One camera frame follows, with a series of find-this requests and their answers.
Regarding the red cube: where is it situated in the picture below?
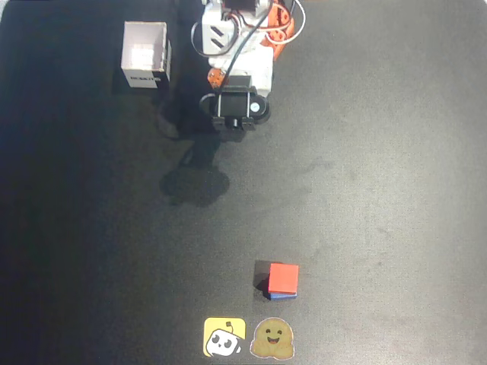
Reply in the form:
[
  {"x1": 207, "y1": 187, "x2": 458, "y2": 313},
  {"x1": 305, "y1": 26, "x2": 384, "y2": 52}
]
[{"x1": 267, "y1": 262, "x2": 301, "y2": 296}]

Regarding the blue cube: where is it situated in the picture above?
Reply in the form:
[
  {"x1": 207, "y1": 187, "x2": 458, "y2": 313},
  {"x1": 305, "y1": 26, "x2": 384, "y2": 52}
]
[{"x1": 262, "y1": 289, "x2": 299, "y2": 301}]

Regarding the open white cardboard box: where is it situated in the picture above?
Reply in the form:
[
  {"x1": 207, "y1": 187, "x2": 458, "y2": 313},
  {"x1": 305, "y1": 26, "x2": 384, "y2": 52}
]
[{"x1": 120, "y1": 21, "x2": 173, "y2": 90}]

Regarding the black table mat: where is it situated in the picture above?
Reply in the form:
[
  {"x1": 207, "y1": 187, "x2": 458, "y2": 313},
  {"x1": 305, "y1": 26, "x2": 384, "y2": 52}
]
[{"x1": 0, "y1": 0, "x2": 487, "y2": 365}]

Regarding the hugging face emoji sticker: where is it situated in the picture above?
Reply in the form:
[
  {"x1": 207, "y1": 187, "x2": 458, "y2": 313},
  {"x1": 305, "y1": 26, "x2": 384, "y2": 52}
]
[{"x1": 249, "y1": 316, "x2": 298, "y2": 360}]

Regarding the yellow robot face sticker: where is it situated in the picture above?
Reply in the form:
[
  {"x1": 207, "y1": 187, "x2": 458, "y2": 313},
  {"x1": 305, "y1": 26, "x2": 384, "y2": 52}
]
[{"x1": 202, "y1": 316, "x2": 247, "y2": 358}]

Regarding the black camera cable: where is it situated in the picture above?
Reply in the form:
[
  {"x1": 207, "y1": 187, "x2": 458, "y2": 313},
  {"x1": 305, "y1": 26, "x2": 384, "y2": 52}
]
[{"x1": 218, "y1": 13, "x2": 270, "y2": 97}]

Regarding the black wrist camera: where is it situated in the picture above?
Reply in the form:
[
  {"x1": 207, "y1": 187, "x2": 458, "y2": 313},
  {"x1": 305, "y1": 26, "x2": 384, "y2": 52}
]
[{"x1": 199, "y1": 75, "x2": 272, "y2": 132}]

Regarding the white black servo wire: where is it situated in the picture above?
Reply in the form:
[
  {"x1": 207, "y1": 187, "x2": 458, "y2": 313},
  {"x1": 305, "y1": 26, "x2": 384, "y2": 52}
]
[{"x1": 190, "y1": 20, "x2": 209, "y2": 59}]

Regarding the red white servo wire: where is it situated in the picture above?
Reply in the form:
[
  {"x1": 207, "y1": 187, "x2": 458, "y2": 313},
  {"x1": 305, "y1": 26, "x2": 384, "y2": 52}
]
[{"x1": 283, "y1": 0, "x2": 307, "y2": 45}]

